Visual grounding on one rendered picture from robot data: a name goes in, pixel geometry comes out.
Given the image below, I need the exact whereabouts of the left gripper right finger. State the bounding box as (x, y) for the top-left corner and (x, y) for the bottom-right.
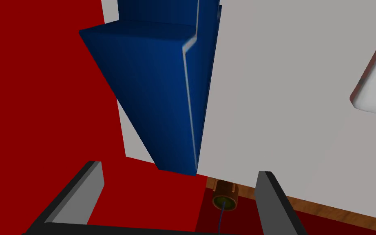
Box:
(254, 170), (308, 235)

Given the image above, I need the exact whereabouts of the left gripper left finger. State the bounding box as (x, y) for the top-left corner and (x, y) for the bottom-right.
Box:
(21, 160), (105, 235)

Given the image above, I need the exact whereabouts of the brown cylindrical knob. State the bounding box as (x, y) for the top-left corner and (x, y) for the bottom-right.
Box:
(212, 179), (239, 211)

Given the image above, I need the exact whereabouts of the blue cupboard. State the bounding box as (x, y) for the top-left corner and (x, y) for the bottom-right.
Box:
(78, 0), (223, 177)

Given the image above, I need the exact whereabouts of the brown framed white picture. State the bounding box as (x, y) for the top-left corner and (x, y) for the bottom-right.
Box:
(349, 12), (376, 117)

